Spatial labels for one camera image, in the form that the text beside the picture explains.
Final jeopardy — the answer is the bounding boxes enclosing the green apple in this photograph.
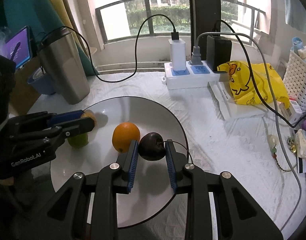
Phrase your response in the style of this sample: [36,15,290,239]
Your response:
[68,133,88,149]

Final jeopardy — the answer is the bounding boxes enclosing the tablet with purple screen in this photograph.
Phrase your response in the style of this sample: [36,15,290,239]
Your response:
[5,26,32,69]

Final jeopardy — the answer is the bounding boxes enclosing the cardboard box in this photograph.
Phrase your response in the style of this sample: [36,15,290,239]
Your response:
[9,57,40,116]

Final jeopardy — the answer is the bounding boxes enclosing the black cable of adapter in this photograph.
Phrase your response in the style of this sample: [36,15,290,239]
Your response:
[212,19,306,129]

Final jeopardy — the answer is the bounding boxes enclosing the grey power cable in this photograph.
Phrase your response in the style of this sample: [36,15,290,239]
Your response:
[189,31,304,231]

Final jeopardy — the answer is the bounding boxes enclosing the blue bowl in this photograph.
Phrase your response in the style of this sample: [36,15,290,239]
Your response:
[27,68,56,95]

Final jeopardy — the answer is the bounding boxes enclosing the dark plum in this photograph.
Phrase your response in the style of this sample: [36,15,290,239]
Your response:
[138,132,166,161]

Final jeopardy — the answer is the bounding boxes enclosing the white flat scale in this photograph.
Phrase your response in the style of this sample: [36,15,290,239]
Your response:
[209,81,273,121]

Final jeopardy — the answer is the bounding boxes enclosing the black charger cable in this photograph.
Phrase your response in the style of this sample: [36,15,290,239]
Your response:
[41,13,180,84]

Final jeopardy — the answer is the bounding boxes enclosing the white charger adapter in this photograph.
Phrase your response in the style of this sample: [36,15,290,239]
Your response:
[169,38,186,71]

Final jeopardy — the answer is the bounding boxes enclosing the white perforated basket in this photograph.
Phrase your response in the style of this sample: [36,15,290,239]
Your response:
[283,50,306,112]

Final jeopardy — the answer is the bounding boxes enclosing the yellow duck plastic bag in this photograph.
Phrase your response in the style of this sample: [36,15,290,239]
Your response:
[218,61,290,107]

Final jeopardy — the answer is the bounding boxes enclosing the stainless steel tumbler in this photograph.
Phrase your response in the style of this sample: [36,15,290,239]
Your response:
[39,27,90,105]

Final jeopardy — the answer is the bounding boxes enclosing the balcony railing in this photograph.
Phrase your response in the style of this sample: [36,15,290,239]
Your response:
[95,0,266,43]

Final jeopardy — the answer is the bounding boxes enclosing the orange fruit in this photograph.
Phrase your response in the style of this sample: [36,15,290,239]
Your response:
[112,122,141,153]

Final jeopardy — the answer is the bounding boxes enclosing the teal curtain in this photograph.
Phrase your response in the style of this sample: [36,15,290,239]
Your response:
[3,0,100,77]

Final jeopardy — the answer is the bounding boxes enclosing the brown kiwi fruit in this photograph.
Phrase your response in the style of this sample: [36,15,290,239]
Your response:
[81,112,97,126]

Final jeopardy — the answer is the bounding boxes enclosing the white power strip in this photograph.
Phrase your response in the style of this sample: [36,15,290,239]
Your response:
[162,61,229,90]

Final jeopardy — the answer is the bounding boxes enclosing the white plate dark rim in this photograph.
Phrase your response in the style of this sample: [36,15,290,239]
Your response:
[50,95,189,228]

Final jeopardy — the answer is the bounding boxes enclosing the black power adapter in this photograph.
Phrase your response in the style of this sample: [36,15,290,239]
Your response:
[206,35,232,72]

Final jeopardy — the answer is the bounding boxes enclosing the yellow curtain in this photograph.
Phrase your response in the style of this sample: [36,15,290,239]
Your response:
[40,0,91,55]

